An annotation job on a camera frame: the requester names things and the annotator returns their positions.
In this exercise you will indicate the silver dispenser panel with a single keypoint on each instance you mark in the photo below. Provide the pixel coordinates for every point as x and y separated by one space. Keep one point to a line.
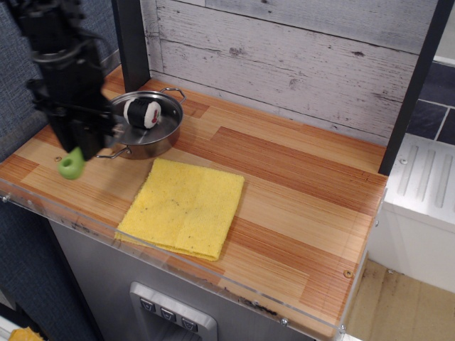
161 317

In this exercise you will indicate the yellow object bottom left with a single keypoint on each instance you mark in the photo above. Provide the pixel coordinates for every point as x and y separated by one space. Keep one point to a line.
24 334

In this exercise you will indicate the black left upright post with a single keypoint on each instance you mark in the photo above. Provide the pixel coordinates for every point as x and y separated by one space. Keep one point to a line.
131 42

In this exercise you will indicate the plush sushi roll toy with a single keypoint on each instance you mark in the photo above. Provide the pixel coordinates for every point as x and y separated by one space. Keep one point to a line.
141 113

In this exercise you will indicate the black right upright post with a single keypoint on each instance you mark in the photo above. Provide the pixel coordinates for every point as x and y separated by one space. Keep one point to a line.
424 62

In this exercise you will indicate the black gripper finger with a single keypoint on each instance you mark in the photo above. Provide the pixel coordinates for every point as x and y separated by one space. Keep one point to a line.
62 129
87 139

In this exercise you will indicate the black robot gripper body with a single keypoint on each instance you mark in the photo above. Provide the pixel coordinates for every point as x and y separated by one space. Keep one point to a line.
71 85

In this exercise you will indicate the black upright post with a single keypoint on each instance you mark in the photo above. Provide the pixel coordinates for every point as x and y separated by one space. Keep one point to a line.
424 62
131 42

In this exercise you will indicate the yellow cloth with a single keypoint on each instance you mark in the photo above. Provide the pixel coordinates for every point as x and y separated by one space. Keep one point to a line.
183 208

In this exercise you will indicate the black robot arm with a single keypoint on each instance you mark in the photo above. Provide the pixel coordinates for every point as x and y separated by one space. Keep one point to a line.
51 23

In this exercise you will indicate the clear acrylic edge guard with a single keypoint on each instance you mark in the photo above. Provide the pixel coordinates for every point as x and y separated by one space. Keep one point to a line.
287 267

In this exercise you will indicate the silver metal pot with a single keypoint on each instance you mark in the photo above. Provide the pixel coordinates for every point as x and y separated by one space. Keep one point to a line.
149 143

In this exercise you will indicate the white ribbed cabinet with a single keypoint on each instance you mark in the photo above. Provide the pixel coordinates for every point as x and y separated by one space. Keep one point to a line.
414 229

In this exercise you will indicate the green handled grey spatula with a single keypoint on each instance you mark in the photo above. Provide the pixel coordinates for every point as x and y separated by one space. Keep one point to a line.
72 166

